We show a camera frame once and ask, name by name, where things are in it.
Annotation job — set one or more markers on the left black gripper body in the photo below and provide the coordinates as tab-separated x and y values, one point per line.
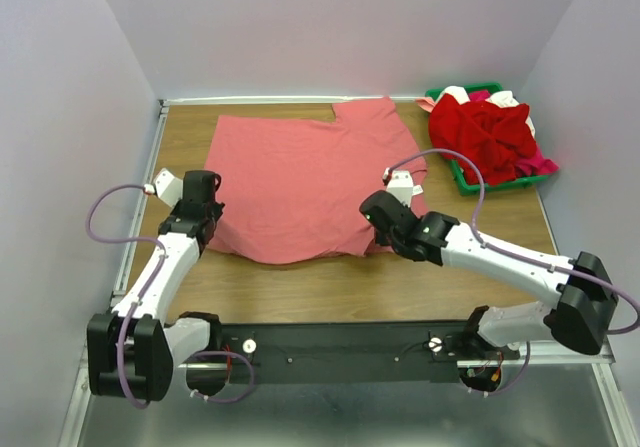
217	211

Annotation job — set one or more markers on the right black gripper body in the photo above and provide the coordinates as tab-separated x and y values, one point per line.
394	243

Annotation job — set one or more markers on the salmon pink t-shirt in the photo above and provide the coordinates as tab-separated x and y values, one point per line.
292	188

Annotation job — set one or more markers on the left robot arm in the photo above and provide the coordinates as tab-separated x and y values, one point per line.
132	349

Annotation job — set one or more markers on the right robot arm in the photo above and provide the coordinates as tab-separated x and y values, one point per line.
572	307

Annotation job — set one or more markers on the red t-shirt in bin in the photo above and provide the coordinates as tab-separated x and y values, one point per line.
492	137

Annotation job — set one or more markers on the light pink garment in bin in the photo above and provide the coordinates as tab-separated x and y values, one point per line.
427	104

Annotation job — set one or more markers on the magenta garment in bin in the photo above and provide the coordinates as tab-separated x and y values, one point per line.
537	165

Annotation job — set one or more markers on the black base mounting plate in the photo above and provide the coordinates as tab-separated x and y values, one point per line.
340	353

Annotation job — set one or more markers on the white garment in bin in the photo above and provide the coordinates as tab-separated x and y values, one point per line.
503	98

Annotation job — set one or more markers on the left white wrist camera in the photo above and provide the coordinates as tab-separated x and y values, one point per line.
166	187

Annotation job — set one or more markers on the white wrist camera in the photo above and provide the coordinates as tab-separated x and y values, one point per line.
166	187
400	185

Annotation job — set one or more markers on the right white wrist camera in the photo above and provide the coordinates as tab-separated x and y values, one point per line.
400	185

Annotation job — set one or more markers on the aluminium frame rail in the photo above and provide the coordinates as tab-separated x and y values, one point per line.
555	397

